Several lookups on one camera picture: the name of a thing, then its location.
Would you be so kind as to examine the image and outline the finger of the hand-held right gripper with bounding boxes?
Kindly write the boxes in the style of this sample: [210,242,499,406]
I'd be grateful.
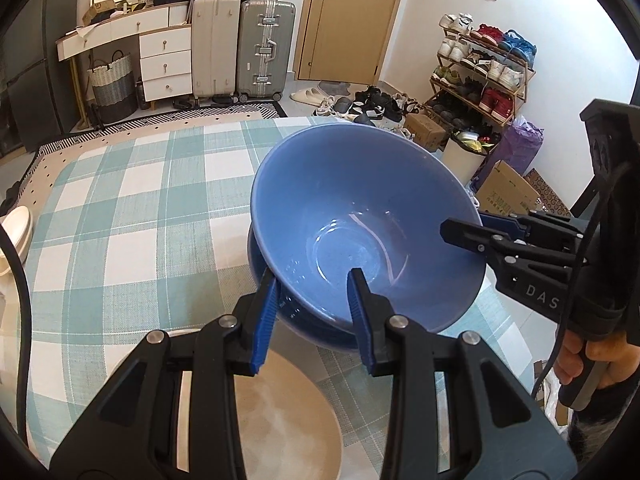
[480,212,583,241]
[440,218,586,269]

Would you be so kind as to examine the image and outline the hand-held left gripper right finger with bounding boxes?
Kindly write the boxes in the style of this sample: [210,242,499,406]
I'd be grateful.
[347,267,578,480]

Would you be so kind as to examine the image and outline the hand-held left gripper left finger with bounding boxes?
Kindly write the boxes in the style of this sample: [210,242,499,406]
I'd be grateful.
[50,272,278,480]

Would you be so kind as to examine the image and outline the blue bowl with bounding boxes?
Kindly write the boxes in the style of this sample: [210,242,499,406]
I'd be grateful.
[250,125,487,333]
[246,225,363,352]

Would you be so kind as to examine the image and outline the cream plate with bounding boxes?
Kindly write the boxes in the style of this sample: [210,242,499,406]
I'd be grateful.
[175,347,343,480]

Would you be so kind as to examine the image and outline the person's right forearm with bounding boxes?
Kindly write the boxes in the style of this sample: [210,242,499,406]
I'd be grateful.
[565,395,632,467]

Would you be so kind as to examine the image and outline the person's right hand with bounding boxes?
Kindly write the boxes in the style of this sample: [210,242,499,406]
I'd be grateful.
[552,330,640,391]

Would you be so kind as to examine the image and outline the large cardboard box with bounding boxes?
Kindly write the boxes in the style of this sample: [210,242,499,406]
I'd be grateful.
[475,160,543,218]

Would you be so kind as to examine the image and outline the white trash bin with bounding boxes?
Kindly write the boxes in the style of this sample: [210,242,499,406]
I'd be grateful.
[442,132,488,188]

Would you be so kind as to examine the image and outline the purple bag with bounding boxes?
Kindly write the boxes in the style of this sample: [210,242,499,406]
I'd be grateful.
[472,115,545,191]

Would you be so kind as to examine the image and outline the small cardboard box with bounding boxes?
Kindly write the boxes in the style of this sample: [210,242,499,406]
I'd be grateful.
[402,112,448,153]

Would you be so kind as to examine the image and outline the rows of assorted shoes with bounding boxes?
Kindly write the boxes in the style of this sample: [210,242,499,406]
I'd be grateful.
[431,12,538,126]

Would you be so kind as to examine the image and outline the wooden shoe rack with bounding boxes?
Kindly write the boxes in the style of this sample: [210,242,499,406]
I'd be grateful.
[427,12,538,131]

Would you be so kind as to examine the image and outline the teal checked tablecloth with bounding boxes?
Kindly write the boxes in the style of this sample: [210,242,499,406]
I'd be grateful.
[22,115,551,480]

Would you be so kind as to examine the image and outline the pile of dark sneakers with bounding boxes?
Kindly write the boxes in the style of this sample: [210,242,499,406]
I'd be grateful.
[290,80,436,128]

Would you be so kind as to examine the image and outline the wooden door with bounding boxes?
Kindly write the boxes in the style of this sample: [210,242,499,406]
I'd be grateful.
[292,0,411,83]

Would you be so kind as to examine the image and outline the cream bowl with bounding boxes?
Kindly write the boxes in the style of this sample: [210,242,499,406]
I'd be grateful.
[0,206,33,276]

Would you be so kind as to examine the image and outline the silver suitcase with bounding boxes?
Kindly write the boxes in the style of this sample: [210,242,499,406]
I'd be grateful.
[236,0,297,102]

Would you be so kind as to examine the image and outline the white dressing table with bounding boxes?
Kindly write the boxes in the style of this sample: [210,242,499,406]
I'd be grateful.
[56,0,196,126]

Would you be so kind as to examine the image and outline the woven laundry basket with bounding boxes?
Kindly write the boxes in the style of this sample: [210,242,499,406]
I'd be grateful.
[87,50,138,123]

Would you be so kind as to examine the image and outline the white suitcase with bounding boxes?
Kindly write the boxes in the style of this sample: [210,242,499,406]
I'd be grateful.
[191,0,241,103]

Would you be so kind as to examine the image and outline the grey refrigerator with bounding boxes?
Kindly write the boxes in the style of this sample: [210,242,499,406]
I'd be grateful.
[5,0,81,153]

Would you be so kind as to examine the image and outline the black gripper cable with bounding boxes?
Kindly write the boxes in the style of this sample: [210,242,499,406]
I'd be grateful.
[0,220,32,443]

